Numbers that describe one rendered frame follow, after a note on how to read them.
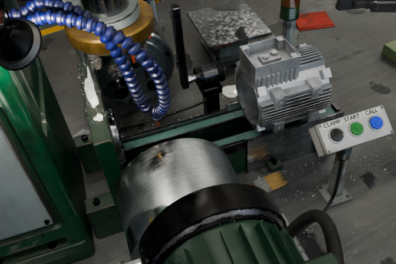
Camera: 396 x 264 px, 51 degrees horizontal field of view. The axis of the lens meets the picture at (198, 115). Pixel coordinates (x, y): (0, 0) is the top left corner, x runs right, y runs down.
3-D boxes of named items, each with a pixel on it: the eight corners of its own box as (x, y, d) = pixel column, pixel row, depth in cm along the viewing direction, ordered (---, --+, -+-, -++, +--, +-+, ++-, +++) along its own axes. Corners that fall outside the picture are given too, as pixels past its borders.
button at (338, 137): (330, 144, 93) (334, 142, 91) (325, 131, 93) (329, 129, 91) (342, 140, 93) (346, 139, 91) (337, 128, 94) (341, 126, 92)
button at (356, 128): (350, 138, 94) (354, 137, 92) (345, 125, 94) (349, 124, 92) (362, 134, 94) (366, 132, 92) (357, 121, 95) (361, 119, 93)
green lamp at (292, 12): (284, 22, 134) (286, 9, 131) (276, 13, 138) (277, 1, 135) (302, 17, 135) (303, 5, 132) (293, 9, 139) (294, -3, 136)
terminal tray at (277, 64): (255, 92, 104) (256, 68, 99) (238, 68, 111) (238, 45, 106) (299, 79, 106) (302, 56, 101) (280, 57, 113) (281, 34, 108)
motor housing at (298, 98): (260, 145, 111) (263, 90, 98) (234, 101, 125) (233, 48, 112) (327, 125, 115) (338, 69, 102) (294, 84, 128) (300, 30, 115)
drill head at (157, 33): (104, 131, 120) (81, 60, 103) (86, 55, 149) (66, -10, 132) (187, 108, 125) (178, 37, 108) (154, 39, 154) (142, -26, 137)
